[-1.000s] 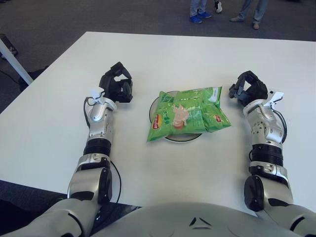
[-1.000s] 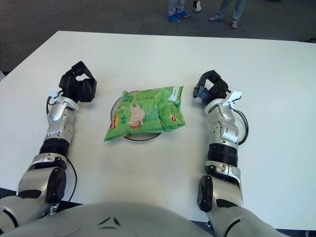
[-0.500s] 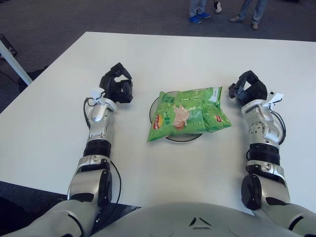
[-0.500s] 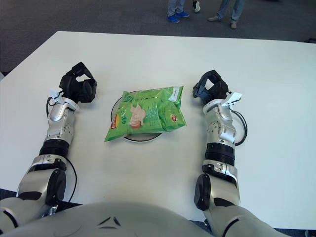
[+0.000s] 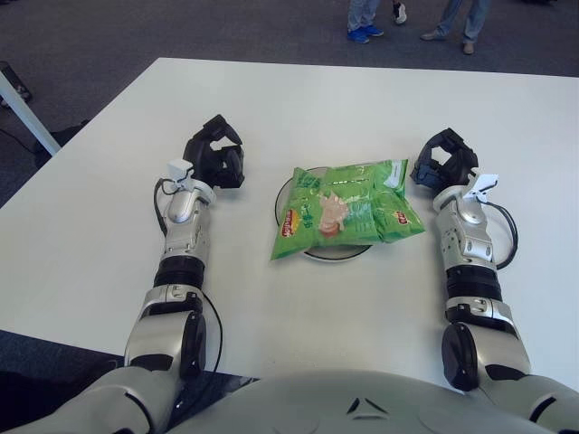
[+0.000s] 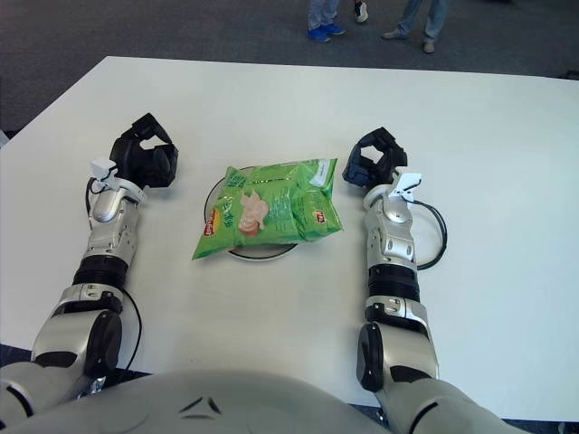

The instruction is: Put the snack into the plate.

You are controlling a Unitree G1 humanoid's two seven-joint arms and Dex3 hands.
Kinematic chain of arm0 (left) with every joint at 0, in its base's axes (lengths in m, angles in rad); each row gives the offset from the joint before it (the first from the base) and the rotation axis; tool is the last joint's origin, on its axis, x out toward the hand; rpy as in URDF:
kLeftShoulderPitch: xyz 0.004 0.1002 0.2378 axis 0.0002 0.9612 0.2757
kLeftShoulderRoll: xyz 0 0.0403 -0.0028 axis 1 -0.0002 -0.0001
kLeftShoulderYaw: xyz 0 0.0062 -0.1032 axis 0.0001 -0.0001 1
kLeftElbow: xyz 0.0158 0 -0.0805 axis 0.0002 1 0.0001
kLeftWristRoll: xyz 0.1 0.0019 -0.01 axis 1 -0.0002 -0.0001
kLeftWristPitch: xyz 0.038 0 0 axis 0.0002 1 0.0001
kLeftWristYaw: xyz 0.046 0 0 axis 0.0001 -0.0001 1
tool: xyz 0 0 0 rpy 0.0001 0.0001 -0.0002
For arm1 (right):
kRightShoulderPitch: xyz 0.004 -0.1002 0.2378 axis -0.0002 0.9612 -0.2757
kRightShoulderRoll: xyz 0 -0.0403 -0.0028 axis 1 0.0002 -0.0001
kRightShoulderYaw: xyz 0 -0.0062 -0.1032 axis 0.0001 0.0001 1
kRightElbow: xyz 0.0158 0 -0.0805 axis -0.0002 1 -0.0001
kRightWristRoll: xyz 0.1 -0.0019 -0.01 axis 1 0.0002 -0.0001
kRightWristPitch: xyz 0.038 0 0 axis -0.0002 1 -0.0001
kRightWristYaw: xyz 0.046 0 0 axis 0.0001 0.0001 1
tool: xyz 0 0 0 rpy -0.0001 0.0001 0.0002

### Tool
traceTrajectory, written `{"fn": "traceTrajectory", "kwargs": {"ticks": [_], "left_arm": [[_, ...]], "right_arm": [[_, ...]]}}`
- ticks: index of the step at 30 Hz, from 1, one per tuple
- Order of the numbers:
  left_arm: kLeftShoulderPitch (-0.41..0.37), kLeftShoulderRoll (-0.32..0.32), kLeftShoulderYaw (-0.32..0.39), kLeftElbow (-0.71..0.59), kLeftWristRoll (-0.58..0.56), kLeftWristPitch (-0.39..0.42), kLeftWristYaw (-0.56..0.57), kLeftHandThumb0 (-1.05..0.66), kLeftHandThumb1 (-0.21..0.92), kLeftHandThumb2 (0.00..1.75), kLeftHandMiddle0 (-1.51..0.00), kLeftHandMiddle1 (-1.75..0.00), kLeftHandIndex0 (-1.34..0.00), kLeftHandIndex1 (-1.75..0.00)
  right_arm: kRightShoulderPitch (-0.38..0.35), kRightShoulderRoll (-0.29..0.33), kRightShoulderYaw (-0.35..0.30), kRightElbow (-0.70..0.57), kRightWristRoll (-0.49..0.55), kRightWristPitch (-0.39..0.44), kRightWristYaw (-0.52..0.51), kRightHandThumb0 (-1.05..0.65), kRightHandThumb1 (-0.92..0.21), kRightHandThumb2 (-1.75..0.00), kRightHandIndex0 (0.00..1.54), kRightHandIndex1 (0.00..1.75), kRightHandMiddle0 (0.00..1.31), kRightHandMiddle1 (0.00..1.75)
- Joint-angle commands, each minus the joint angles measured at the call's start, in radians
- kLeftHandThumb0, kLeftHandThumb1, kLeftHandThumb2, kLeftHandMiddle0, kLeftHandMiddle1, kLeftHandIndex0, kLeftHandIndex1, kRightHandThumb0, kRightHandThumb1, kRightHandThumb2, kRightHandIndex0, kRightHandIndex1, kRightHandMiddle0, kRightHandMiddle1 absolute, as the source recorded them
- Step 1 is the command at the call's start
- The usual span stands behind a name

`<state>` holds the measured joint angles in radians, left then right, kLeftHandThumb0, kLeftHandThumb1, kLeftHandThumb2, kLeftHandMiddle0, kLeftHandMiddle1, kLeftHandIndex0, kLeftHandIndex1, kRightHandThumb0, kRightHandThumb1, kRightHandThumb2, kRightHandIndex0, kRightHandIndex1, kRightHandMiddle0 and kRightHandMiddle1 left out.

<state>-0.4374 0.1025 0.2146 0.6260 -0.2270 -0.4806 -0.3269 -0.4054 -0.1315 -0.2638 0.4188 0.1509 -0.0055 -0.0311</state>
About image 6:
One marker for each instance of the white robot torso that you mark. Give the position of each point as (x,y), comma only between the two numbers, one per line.
(203,407)

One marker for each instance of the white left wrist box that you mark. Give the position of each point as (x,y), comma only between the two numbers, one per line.
(103,169)

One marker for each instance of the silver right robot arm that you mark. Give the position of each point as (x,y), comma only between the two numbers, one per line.
(393,253)

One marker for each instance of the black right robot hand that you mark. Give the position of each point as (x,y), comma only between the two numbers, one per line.
(384,169)

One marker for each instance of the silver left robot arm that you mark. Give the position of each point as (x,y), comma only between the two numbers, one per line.
(106,235)

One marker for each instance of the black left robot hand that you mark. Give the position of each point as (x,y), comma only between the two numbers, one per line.
(133,158)

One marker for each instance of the person with tan shoes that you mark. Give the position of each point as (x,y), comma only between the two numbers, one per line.
(436,18)

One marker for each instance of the person with black-white sneaker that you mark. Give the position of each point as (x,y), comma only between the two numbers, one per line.
(360,13)

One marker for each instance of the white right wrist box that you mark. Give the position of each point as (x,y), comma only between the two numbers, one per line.
(407,183)

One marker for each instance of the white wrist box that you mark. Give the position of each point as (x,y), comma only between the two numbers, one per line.
(407,183)
(103,169)

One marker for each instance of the green snack bag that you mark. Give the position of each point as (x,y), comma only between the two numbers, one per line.
(267,203)

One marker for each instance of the person with blue shoes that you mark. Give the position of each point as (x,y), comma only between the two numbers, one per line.
(319,32)

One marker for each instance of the white plate with black rim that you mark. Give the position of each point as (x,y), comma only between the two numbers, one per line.
(262,253)

